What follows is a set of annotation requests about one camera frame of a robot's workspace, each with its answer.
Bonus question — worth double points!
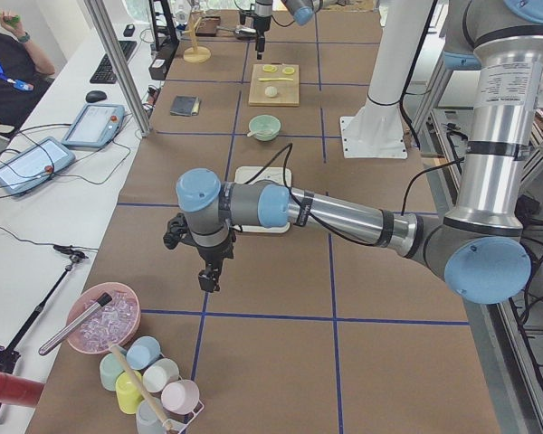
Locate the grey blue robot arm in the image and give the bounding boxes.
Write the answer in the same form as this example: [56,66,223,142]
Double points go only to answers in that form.
[250,0,347,60]
[163,1,543,305]

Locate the dark wooden tray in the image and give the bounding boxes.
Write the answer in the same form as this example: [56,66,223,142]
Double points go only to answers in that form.
[195,16,221,37]

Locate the pink bowl with ice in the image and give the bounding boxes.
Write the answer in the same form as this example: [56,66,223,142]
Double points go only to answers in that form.
[67,282,141,354]

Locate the grey cup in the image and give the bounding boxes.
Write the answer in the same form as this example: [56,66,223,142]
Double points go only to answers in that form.
[136,401,166,434]

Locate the white ceramic soup spoon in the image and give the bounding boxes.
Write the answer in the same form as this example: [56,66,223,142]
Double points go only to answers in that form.
[247,129,273,137]

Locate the wooden cup tree stand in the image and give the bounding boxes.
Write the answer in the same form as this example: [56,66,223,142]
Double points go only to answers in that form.
[183,11,211,63]

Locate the blue teach pendant near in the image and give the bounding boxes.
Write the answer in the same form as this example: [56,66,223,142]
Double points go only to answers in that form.
[0,137,75,195]

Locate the blue teach pendant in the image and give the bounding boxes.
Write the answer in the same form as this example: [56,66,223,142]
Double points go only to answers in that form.
[0,137,75,195]
[62,103,126,149]

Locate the black computer mouse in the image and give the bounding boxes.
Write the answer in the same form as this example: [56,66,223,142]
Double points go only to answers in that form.
[85,90,108,103]

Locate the black keyboard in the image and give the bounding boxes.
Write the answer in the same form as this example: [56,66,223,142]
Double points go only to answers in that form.
[89,40,138,85]

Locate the black camera mount wrist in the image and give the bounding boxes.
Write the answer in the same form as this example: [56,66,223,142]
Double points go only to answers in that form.
[163,212,193,250]
[238,10,252,26]

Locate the top lemon slice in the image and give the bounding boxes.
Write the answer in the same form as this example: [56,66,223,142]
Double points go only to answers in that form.
[262,64,277,73]

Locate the blue teach pendant far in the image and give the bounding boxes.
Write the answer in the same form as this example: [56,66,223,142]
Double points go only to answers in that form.
[62,103,126,149]

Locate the white cup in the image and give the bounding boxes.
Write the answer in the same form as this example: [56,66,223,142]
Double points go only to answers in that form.
[143,358,179,393]

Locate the steel tube in bowl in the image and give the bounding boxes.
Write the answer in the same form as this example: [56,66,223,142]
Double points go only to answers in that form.
[38,292,112,356]

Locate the steel scoop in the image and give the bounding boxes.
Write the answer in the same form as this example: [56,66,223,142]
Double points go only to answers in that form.
[216,25,257,40]

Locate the wooden stick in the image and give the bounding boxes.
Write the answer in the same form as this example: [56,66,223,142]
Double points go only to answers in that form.
[109,344,176,433]

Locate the black tripod stick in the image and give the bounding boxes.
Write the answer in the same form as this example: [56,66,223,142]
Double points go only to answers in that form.
[0,243,90,429]

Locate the seated person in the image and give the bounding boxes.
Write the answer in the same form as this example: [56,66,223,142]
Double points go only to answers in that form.
[0,11,55,129]

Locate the red cylinder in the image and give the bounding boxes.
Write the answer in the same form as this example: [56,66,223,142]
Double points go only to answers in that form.
[0,372,44,408]

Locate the cream bear serving tray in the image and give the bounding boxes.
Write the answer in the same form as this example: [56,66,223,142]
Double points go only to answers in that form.
[233,165,292,234]

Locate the white steamed bun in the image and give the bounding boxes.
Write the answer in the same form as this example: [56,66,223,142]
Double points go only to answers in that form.
[264,86,278,99]

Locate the light green bowl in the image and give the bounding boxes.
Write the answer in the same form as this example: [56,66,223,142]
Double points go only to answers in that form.
[248,114,281,141]

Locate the grey folded cloth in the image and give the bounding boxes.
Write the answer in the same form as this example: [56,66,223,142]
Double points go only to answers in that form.
[169,96,201,117]

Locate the blue cup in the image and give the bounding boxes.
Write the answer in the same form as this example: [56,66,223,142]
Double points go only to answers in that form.
[126,335,161,370]

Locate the pink cup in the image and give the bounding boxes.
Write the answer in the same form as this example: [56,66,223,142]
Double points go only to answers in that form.
[161,380,200,415]

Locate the yellow cup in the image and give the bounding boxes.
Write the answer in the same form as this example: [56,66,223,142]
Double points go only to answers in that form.
[115,372,144,415]

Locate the green cup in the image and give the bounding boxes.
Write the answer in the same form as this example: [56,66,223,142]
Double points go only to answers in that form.
[99,353,124,392]

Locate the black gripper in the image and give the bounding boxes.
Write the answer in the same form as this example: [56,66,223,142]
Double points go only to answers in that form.
[252,14,272,61]
[192,228,234,292]

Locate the aluminium frame post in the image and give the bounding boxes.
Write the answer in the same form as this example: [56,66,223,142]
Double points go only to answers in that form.
[84,0,151,137]

